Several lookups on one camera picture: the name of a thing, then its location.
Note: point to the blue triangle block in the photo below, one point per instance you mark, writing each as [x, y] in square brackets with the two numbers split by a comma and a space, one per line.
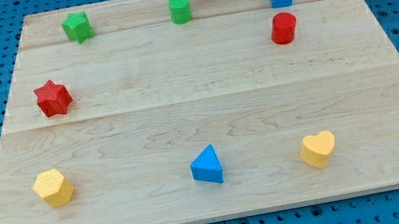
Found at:
[207, 167]

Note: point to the light wooden board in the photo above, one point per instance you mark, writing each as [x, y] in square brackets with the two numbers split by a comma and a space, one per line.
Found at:
[149, 95]

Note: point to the green cylinder block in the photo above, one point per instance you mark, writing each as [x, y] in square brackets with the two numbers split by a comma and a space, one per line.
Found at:
[180, 11]

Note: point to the red cylinder block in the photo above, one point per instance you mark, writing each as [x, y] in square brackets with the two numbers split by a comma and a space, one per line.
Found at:
[283, 28]

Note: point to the yellow heart block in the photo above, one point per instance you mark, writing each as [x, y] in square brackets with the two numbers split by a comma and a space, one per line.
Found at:
[317, 149]

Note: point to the red star block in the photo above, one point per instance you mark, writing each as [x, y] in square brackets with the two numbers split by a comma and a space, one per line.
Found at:
[53, 99]

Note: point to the green star block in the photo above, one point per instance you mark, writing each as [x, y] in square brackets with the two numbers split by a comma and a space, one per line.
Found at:
[77, 27]

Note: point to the yellow hexagon block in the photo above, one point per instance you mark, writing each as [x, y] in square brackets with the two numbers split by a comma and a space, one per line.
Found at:
[53, 188]

